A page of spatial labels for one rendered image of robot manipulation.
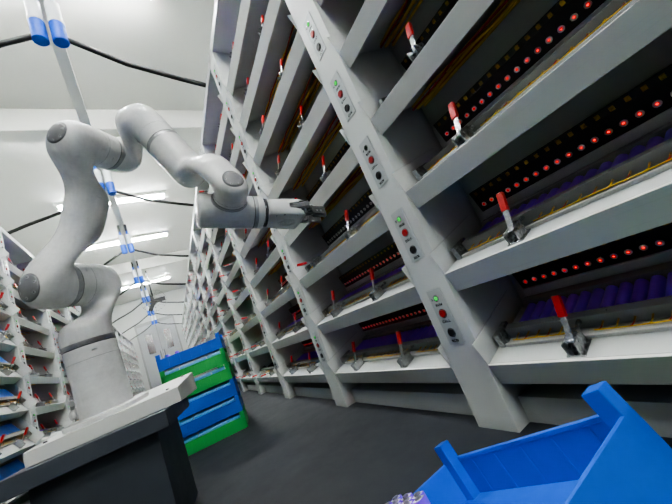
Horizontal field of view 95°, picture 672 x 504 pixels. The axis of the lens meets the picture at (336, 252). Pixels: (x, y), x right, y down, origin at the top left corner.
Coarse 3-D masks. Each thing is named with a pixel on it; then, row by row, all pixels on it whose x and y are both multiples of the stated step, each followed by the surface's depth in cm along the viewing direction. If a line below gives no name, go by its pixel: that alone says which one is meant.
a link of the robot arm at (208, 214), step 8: (200, 200) 71; (208, 200) 72; (248, 200) 76; (200, 208) 71; (208, 208) 71; (216, 208) 72; (224, 208) 71; (240, 208) 73; (248, 208) 76; (200, 216) 71; (208, 216) 72; (216, 216) 72; (224, 216) 73; (232, 216) 74; (240, 216) 75; (248, 216) 76; (200, 224) 72; (208, 224) 73; (216, 224) 74; (224, 224) 75; (232, 224) 75; (240, 224) 76; (248, 224) 77
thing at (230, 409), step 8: (240, 400) 155; (224, 408) 149; (232, 408) 150; (240, 408) 151; (208, 416) 147; (216, 416) 147; (224, 416) 148; (184, 424) 143; (192, 424) 144; (200, 424) 145; (208, 424) 146; (184, 432) 142; (192, 432) 143
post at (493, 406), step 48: (288, 0) 87; (336, 0) 83; (384, 48) 85; (384, 144) 70; (432, 144) 79; (384, 192) 73; (432, 240) 66; (432, 288) 67; (480, 288) 67; (480, 384) 63; (528, 384) 63
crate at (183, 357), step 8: (216, 336) 158; (200, 344) 155; (208, 344) 156; (216, 344) 157; (224, 344) 172; (184, 352) 152; (192, 352) 153; (200, 352) 154; (208, 352) 155; (160, 360) 148; (168, 360) 149; (176, 360) 150; (184, 360) 151; (192, 360) 165; (160, 368) 147; (168, 368) 148
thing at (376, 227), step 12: (372, 228) 80; (384, 228) 77; (336, 240) 127; (348, 240) 90; (360, 240) 86; (372, 240) 83; (336, 252) 97; (348, 252) 93; (324, 264) 106; (336, 264) 101; (300, 276) 126; (312, 276) 116
